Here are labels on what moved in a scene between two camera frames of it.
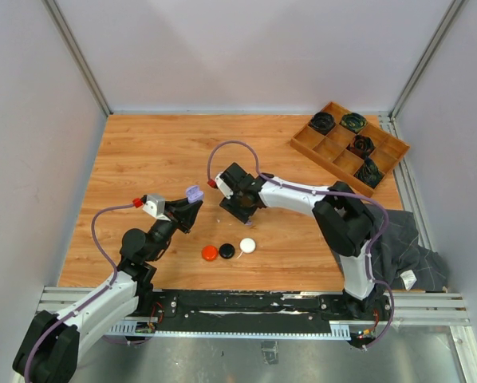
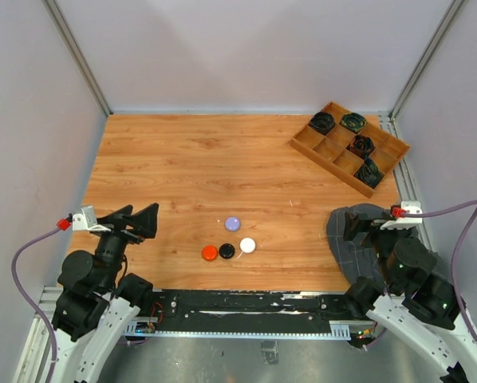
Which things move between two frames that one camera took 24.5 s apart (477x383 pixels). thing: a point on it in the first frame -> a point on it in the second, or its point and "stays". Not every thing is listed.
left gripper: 181,212 -> 143,222
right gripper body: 236,207 -> 382,239
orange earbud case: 209,252 stays
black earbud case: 226,250 stays
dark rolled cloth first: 321,121 stays
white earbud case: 247,245 stays
